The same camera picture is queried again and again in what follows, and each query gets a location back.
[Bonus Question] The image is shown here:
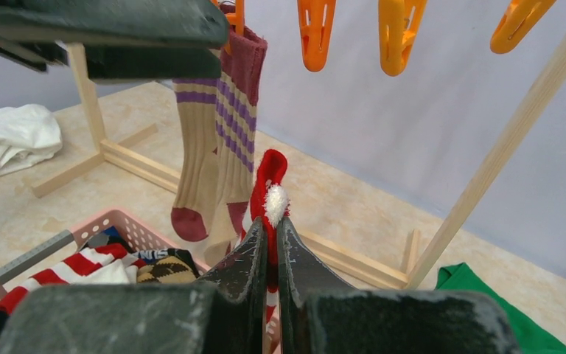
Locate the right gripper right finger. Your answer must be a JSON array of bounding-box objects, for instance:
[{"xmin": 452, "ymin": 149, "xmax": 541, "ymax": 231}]
[{"xmin": 277, "ymin": 218, "xmax": 520, "ymax": 353}]

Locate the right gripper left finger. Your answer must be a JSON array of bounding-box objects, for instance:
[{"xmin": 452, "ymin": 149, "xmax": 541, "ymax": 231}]
[{"xmin": 0, "ymin": 219, "xmax": 268, "ymax": 353}]

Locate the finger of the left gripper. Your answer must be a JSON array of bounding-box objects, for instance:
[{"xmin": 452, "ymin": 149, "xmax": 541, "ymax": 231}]
[
  {"xmin": 0, "ymin": 0, "xmax": 229, "ymax": 49},
  {"xmin": 0, "ymin": 39, "xmax": 222, "ymax": 83}
]

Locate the beige purple striped sock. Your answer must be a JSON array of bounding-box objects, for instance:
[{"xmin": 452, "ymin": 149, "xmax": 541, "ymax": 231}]
[{"xmin": 203, "ymin": 4, "xmax": 268, "ymax": 266}]

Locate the red white striped sock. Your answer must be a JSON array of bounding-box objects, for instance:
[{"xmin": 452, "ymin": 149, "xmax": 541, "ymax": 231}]
[{"xmin": 236, "ymin": 149, "xmax": 290, "ymax": 339}]

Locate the orange clip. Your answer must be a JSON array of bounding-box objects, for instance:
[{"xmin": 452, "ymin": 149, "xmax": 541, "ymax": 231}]
[
  {"xmin": 297, "ymin": 0, "xmax": 336, "ymax": 72},
  {"xmin": 212, "ymin": 0, "xmax": 245, "ymax": 37},
  {"xmin": 378, "ymin": 0, "xmax": 427, "ymax": 77}
]

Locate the brown argyle sock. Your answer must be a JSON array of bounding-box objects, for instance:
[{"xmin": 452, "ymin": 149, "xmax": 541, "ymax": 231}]
[{"xmin": 134, "ymin": 248, "xmax": 200, "ymax": 284}]

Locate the white cloth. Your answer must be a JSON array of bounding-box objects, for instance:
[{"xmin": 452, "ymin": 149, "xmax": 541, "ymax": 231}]
[{"xmin": 0, "ymin": 104, "xmax": 63, "ymax": 176}]

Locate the pink plastic basket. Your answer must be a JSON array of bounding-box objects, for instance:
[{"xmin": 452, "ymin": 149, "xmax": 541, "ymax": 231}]
[{"xmin": 0, "ymin": 208, "xmax": 284, "ymax": 354}]

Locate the green cloth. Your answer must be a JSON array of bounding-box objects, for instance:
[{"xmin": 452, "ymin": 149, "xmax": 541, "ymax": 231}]
[{"xmin": 434, "ymin": 262, "xmax": 566, "ymax": 354}]

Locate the wooden drying rack frame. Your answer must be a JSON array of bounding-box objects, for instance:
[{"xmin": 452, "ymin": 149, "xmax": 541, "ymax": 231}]
[{"xmin": 31, "ymin": 0, "xmax": 566, "ymax": 290}]

